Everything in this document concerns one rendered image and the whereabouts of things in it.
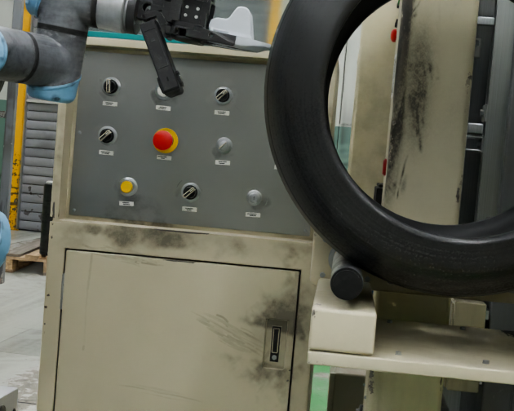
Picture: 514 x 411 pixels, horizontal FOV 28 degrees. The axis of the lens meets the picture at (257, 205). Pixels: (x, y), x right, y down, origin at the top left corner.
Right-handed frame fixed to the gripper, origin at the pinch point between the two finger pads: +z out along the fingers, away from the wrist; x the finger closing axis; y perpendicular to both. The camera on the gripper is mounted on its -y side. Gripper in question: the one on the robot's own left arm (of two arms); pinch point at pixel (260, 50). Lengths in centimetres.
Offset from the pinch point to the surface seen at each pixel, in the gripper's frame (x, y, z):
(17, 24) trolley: 424, 24, -183
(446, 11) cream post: 25.1, 14.7, 26.8
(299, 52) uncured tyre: -11.2, -0.3, 6.4
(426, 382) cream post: 25, -48, 37
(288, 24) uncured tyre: -8.7, 3.5, 3.9
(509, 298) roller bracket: 23, -30, 47
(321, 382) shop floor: 333, -119, 27
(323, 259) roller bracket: 22.6, -30.5, 15.3
